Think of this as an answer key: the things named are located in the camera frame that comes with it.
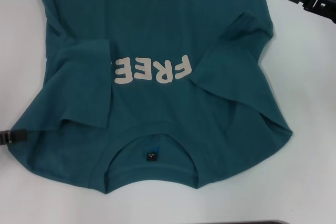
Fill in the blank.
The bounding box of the teal t-shirt with cream print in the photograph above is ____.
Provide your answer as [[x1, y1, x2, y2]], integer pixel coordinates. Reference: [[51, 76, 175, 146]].
[[6, 0, 293, 196]]

